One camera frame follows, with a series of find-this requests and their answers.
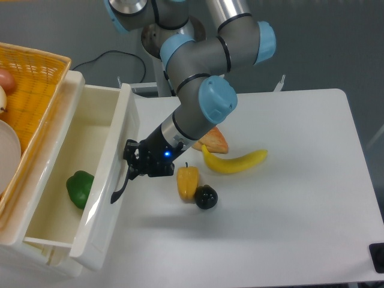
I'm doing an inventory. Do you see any yellow bell pepper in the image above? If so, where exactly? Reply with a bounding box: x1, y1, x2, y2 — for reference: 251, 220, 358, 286
176, 162, 199, 201

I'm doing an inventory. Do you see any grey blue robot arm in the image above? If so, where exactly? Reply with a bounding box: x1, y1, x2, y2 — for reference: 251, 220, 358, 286
104, 1, 276, 180

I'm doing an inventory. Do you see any black cable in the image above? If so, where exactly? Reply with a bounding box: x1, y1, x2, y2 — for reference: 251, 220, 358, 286
71, 50, 147, 83

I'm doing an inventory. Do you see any orange croissant bread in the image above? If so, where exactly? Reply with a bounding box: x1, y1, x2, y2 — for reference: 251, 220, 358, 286
192, 127, 229, 154

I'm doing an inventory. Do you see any yellow banana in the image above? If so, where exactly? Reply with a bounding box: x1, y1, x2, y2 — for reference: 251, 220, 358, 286
202, 145, 268, 174

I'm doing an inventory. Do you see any white plate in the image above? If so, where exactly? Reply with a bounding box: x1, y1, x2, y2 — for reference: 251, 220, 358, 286
0, 121, 21, 196

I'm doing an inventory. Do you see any black eggplant toy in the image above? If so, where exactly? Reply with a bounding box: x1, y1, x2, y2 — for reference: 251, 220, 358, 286
194, 185, 218, 210

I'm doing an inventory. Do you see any white onion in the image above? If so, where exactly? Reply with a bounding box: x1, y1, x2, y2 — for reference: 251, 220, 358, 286
0, 87, 7, 113

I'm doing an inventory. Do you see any red apple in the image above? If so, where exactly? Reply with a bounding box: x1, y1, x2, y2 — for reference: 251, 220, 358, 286
0, 68, 16, 93

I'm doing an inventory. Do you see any green bell pepper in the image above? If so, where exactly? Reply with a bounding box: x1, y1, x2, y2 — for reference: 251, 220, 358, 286
66, 170, 94, 210

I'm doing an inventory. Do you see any black corner device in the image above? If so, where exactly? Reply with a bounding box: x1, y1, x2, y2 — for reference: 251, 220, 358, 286
369, 243, 384, 274

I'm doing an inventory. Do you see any yellow woven basket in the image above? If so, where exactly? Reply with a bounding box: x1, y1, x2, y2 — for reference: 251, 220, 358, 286
1, 43, 71, 211

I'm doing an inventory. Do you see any white drawer cabinet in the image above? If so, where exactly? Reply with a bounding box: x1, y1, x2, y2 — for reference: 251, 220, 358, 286
1, 71, 85, 287

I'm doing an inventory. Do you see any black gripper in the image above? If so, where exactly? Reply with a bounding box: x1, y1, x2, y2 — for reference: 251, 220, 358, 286
123, 121, 184, 180

